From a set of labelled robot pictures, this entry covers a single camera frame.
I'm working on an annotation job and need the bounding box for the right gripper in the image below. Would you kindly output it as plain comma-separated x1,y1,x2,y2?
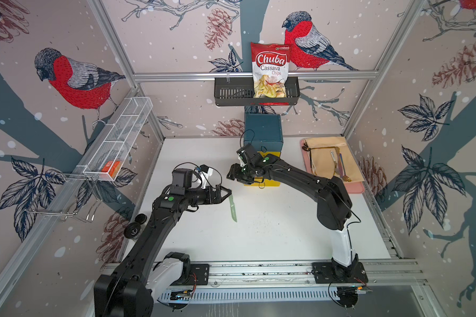
223,164,255,185

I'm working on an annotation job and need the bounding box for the light green knife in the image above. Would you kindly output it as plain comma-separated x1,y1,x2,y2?
228,195,237,223

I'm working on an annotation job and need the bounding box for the yellow bottom drawer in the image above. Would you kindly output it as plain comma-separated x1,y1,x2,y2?
245,176,280,188

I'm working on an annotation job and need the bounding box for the yellow drawer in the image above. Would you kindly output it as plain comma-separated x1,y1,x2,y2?
259,151,281,157
245,176,280,188

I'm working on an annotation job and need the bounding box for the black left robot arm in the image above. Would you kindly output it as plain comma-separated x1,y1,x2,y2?
93,165,232,316

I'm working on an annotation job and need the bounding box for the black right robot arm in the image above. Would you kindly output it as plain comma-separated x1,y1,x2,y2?
227,144,358,271

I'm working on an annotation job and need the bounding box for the teal drawer cabinet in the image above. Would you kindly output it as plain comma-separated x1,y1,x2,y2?
243,114,284,152

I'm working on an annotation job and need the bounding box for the black capped jar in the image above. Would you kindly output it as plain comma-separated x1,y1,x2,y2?
124,222,142,240
134,213,148,225

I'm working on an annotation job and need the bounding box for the red packet in rack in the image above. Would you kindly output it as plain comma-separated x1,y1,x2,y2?
100,161,122,177

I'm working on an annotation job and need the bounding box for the gold spoon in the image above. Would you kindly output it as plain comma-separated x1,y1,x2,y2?
303,144,352,183

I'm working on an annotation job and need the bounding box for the Chuba cassava chips bag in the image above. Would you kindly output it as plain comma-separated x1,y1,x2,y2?
251,43,291,99

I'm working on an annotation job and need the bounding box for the pink tray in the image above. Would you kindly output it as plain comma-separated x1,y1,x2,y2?
300,137,366,195

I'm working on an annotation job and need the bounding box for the horizontal aluminium bar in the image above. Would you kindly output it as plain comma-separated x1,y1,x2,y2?
132,70,379,83

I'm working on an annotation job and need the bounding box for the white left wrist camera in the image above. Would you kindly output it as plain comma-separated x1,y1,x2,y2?
195,165,214,189

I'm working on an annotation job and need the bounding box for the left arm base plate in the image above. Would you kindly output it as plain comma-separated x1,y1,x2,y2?
171,264,210,287

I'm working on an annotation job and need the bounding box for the black wire basket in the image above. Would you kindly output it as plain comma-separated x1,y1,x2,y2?
214,77,301,106

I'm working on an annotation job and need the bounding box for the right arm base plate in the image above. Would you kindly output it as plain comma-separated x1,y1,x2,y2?
311,262,368,284

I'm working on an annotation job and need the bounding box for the wire hook rack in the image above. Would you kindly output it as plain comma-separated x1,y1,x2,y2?
25,171,103,223

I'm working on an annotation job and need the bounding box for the aluminium rail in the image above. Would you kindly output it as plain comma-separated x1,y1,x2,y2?
198,258,428,289

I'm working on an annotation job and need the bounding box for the aluminium frame post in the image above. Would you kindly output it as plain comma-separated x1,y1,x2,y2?
86,0,165,139

